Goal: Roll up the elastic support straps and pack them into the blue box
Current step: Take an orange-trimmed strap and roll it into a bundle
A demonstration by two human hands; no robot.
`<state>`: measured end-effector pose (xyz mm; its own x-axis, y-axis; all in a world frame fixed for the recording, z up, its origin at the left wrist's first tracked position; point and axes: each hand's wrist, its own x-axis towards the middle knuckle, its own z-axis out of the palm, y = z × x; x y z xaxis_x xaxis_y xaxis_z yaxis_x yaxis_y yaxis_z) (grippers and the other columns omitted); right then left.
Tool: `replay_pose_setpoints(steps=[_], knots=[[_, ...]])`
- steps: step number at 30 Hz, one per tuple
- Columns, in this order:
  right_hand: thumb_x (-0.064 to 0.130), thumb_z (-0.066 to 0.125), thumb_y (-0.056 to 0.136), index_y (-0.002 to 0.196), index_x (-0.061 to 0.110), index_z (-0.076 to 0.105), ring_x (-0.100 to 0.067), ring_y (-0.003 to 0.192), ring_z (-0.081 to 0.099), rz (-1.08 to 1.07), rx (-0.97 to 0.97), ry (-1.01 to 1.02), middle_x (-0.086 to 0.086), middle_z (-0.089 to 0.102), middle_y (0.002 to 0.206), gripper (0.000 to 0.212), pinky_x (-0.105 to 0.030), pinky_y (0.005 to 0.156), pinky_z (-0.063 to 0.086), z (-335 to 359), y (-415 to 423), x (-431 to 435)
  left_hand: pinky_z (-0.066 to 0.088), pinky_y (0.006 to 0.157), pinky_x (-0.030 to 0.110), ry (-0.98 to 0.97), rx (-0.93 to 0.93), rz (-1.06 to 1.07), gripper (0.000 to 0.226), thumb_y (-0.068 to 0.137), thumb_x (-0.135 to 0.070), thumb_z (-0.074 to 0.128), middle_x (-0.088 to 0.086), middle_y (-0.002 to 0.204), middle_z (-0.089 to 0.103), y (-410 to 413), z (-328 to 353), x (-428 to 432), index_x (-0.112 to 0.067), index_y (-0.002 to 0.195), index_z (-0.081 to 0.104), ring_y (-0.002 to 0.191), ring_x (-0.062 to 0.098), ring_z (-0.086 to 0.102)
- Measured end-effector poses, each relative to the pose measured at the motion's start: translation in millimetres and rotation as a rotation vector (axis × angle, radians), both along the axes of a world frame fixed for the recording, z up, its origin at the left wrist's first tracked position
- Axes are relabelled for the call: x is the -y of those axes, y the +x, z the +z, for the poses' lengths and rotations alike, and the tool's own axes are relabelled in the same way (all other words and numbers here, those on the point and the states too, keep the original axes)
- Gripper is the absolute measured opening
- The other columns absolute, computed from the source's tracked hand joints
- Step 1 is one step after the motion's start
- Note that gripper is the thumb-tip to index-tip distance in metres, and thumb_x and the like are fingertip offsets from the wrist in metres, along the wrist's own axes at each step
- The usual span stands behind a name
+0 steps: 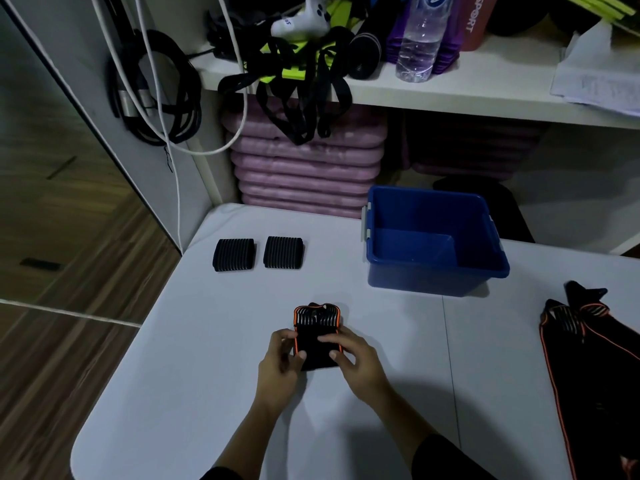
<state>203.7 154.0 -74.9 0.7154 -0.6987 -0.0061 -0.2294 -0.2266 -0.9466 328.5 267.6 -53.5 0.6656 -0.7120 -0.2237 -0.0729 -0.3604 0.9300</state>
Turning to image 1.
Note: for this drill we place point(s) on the black chair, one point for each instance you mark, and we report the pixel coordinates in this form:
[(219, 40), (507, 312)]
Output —
[(510, 214)]

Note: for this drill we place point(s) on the black cylindrical roller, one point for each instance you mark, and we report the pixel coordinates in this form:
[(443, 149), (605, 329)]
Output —
[(365, 57)]

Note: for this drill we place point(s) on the stack of pink mats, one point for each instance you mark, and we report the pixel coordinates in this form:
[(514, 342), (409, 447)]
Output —
[(470, 149), (310, 169)]

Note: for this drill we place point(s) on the person's left forearm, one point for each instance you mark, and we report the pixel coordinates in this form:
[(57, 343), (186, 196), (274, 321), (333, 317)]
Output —
[(245, 439)]

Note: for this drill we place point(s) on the white paper sheets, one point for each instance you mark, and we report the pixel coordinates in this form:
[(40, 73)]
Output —
[(600, 84)]

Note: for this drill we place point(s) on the purple bottle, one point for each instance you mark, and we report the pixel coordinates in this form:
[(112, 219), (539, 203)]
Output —
[(447, 54)]

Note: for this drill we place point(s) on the yellow orange agility ladder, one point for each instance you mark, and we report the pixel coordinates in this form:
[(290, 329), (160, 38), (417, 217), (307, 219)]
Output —
[(600, 4)]

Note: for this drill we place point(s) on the pink sport bottle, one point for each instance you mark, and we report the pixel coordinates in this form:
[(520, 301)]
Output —
[(477, 24)]

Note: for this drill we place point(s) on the clear plastic water bottle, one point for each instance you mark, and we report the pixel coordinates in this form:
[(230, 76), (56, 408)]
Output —
[(420, 54)]

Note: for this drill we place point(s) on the person's right forearm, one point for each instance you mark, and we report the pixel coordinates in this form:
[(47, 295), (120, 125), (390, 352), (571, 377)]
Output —
[(405, 424)]

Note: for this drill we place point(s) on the person's left hand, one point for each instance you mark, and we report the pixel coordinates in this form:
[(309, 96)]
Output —
[(277, 379)]

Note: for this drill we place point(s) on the white handheld controller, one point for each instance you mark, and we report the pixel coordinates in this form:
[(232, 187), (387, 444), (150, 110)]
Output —
[(300, 24)]

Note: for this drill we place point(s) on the black round bag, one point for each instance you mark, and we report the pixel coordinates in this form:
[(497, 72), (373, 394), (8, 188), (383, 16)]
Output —
[(515, 17)]

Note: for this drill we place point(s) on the blue plastic bin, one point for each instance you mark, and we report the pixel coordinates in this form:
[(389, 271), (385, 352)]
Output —
[(430, 282)]

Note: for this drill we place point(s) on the white shelf unit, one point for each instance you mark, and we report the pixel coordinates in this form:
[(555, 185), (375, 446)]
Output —
[(500, 89)]

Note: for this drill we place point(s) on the person's right hand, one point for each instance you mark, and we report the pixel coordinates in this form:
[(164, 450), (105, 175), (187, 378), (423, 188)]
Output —
[(367, 374)]

